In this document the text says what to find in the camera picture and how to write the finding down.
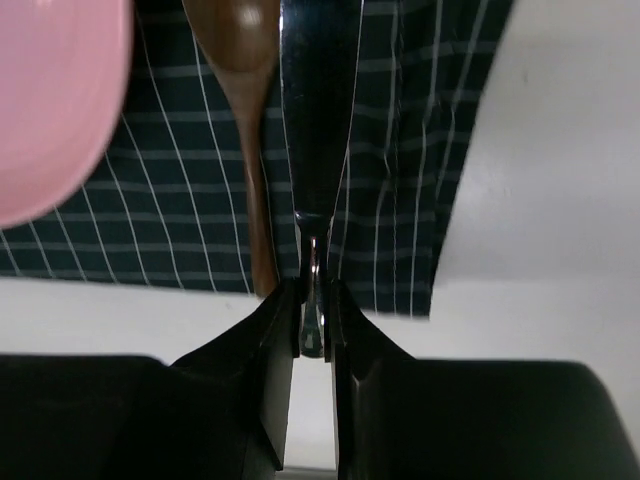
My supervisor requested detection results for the pink plastic plate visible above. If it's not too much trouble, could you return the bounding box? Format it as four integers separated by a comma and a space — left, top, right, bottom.
1, 1, 134, 228

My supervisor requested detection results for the brown wooden spoon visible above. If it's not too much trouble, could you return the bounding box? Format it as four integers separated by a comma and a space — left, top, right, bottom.
183, 0, 280, 298

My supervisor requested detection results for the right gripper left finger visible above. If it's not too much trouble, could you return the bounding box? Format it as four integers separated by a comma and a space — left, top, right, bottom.
1, 280, 300, 479

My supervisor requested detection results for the dark checked cloth napkin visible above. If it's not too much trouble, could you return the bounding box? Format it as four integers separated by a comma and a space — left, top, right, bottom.
1, 1, 513, 317

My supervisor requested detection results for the silver table knife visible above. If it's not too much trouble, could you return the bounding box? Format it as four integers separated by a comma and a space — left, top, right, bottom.
280, 0, 363, 358

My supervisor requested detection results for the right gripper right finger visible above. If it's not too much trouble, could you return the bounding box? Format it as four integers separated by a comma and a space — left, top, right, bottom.
327, 280, 639, 479

